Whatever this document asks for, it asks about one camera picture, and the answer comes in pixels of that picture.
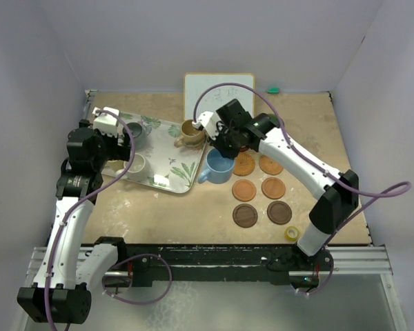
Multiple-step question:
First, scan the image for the woven rattan coaster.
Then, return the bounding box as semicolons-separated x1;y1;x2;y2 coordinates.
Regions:
259;155;284;175
233;152;255;177

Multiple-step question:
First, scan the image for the light blue mug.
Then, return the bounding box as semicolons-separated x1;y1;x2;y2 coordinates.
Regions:
197;148;235;184

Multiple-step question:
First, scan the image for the tan brown mug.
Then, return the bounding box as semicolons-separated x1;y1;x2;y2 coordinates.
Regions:
174;120;205;148

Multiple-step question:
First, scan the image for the orange wooden coaster front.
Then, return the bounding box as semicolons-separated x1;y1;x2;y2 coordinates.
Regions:
232;179;257;202

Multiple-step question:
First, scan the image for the orange wooden coaster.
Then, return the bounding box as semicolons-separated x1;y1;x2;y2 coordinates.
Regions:
232;179;257;202
262;177;286;199

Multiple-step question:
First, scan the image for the dark walnut coaster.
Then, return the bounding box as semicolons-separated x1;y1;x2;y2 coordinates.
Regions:
232;203;258;228
267;201;293;225

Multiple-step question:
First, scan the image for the green mug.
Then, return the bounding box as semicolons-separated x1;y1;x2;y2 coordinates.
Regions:
268;114;285;128

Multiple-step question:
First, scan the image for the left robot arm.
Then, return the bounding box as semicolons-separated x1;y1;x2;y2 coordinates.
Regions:
17;116;131;325

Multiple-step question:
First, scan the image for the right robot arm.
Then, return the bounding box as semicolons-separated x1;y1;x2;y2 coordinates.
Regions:
207;99;359;270

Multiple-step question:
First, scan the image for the small whiteboard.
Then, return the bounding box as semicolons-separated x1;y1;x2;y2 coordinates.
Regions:
184;72;255;120

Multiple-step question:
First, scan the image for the grey mug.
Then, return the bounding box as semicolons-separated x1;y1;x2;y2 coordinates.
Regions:
127;122;147;151

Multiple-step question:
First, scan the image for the white mug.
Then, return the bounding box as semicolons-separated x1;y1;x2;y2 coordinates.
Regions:
115;154;152;182

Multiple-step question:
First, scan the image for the green small object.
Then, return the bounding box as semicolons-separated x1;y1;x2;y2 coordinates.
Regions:
266;87;280;94

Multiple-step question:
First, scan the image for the floral serving tray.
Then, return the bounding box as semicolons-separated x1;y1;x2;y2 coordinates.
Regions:
120;112;205;194

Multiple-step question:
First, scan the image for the yellow tape roll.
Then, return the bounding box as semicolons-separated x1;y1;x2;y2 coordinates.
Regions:
284;226;299;241

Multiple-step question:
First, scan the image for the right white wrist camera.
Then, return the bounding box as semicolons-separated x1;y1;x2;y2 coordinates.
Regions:
192;111;221;141

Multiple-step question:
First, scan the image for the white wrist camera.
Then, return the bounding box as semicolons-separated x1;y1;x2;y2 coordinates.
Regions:
192;111;221;141
92;107;120;137

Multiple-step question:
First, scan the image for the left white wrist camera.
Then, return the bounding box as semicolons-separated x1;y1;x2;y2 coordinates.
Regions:
92;107;120;137

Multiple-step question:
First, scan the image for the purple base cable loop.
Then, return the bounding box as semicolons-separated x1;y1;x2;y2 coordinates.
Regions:
101;254;174;305

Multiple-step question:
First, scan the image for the black base frame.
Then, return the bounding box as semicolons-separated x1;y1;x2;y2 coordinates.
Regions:
96;237;334;288

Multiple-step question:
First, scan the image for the aluminium rail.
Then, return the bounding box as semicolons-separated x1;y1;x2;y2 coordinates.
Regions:
26;246;393;277

